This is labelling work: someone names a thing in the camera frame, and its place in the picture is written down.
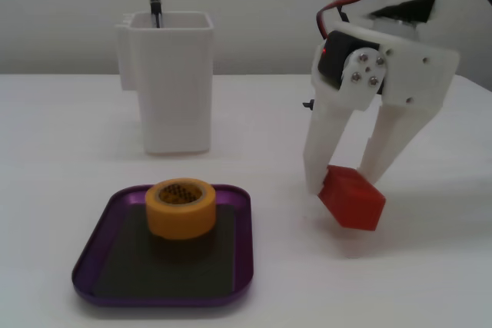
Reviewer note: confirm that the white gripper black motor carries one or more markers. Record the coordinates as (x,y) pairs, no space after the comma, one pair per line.
(413,71)

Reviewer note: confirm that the red cube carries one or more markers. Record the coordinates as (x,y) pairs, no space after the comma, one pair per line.
(353,201)

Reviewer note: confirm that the purple metal tray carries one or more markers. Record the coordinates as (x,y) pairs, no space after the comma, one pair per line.
(242,251)

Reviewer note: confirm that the white plastic pen holder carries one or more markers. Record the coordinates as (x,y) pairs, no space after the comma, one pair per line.
(173,93)

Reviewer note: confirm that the yellow masking tape roll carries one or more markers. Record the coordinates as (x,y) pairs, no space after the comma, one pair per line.
(180,220)

